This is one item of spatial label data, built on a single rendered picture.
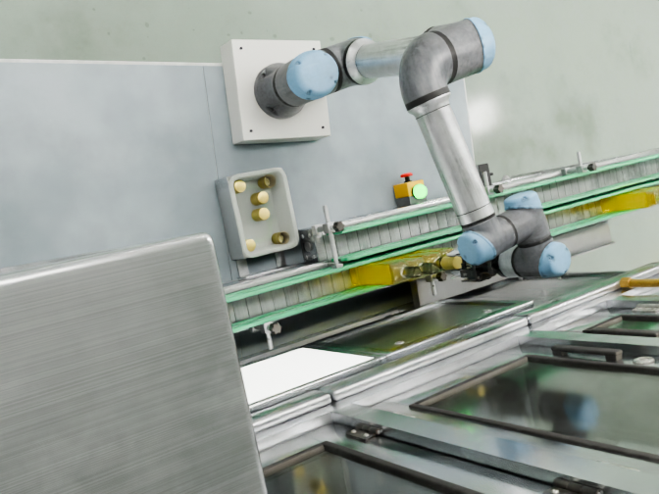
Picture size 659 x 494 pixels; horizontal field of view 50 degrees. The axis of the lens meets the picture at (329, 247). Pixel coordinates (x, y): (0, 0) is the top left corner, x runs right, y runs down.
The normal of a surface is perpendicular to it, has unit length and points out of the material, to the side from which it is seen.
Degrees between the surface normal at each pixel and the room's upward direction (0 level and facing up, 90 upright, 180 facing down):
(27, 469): 0
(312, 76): 12
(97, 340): 0
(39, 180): 0
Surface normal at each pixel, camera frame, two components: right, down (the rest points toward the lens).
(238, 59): 0.48, -0.02
